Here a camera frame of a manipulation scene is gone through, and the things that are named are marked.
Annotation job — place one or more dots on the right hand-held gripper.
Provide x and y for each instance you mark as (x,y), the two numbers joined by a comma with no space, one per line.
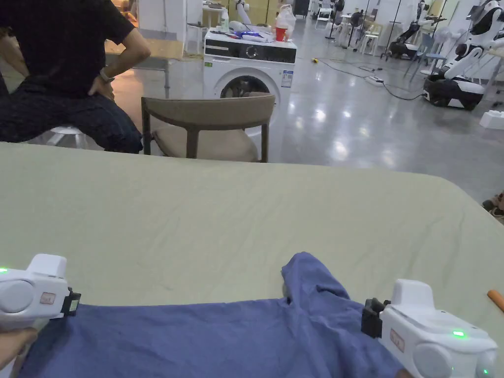
(429,334)

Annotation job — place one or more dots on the bed with pale green sheet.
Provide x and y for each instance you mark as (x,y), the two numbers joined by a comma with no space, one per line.
(189,212)

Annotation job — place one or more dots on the blue shirt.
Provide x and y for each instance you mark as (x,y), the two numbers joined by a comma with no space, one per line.
(220,334)

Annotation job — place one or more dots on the white foam block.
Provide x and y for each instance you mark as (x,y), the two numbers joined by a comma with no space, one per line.
(493,119)

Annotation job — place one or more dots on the orange stick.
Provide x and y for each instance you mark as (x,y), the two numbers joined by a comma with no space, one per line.
(496,298)

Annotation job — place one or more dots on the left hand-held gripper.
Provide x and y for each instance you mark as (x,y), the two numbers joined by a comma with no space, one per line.
(23,293)

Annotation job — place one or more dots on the white washing machine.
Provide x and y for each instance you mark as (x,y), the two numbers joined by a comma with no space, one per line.
(252,67)

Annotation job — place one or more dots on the person's left hand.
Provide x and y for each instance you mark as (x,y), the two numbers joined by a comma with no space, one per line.
(13,344)

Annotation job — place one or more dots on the white and black robot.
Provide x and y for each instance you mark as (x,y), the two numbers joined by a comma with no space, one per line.
(460,75)
(409,39)

